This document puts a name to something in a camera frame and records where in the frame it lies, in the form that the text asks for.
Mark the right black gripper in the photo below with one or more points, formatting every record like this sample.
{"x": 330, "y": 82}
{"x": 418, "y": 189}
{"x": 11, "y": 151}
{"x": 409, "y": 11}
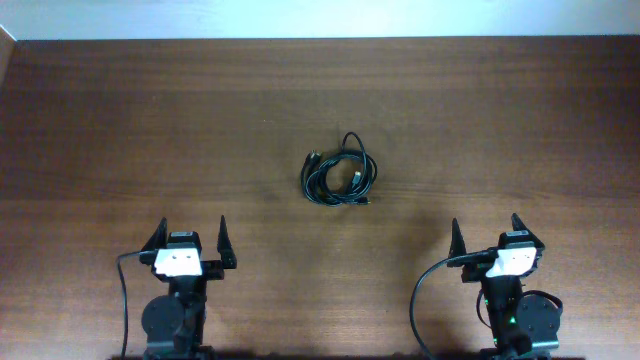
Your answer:
{"x": 474, "y": 271}

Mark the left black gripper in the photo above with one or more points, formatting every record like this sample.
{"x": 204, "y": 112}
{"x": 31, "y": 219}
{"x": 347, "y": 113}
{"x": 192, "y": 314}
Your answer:
{"x": 214, "y": 269}

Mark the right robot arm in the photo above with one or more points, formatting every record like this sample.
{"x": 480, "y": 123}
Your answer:
{"x": 523, "y": 323}

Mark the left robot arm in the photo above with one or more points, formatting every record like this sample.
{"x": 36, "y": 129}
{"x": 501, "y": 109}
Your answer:
{"x": 174, "y": 322}

